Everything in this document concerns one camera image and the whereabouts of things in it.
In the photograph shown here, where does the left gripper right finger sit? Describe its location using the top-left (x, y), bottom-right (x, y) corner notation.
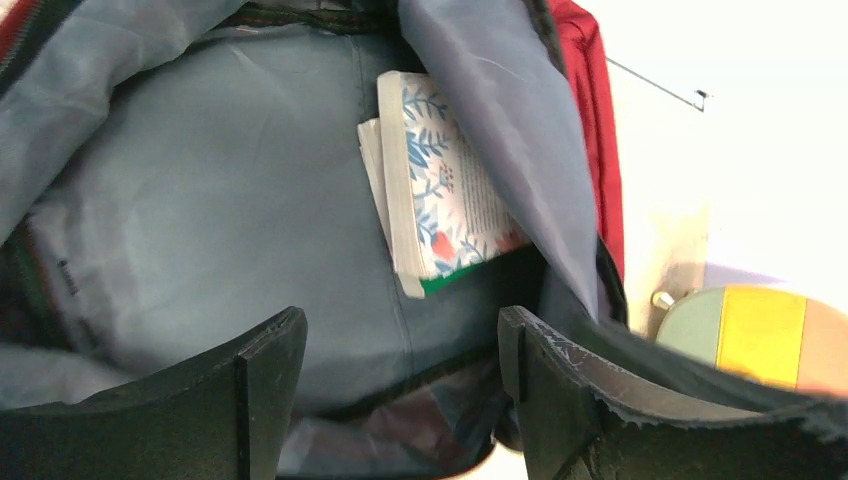
top-left (498, 307), bottom-right (847, 479)

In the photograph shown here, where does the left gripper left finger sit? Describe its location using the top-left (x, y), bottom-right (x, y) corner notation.
top-left (1, 307), bottom-right (308, 479)

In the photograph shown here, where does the floral cover book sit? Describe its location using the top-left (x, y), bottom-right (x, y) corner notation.
top-left (377, 71), bottom-right (529, 278)

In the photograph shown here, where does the red backpack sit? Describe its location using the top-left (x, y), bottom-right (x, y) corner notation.
top-left (1, 1), bottom-right (627, 479)

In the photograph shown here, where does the green treehouse paperback book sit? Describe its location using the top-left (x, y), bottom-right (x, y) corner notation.
top-left (357, 118), bottom-right (486, 300)

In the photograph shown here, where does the white cylinder with coloured disc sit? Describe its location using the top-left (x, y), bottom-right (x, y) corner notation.
top-left (652, 285), bottom-right (847, 397)

